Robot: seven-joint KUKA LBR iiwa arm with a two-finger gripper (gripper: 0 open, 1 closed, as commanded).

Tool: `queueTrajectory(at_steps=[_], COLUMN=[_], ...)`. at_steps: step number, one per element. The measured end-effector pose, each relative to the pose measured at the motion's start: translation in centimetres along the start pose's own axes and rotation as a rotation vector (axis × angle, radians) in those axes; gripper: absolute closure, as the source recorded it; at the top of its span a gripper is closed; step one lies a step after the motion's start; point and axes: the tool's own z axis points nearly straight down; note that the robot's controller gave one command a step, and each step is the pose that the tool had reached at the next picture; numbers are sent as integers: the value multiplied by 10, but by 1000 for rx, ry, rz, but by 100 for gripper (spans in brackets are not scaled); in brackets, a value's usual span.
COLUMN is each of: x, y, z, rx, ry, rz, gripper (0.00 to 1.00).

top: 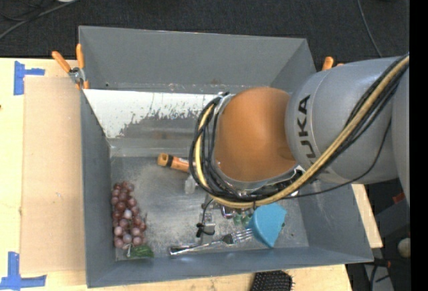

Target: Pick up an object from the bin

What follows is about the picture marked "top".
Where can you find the black hairbrush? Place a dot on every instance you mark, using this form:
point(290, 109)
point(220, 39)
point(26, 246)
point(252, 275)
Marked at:
point(272, 281)

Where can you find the silver metal fork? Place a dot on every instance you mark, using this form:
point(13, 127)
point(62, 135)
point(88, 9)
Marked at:
point(200, 245)

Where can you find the clear glass thing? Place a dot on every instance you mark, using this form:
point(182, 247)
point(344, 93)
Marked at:
point(190, 185)

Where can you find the blue rounded block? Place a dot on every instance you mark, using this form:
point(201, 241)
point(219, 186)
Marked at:
point(267, 221)

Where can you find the grey metal bin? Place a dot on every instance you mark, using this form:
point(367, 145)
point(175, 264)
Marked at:
point(174, 59)

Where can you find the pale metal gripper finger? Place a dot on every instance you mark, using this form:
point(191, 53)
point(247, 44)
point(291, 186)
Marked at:
point(212, 233)
point(204, 233)

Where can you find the purple toy grape bunch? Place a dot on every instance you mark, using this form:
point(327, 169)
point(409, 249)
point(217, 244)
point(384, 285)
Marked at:
point(124, 216)

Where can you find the brown cardboard board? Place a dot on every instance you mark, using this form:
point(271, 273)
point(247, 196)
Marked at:
point(50, 166)

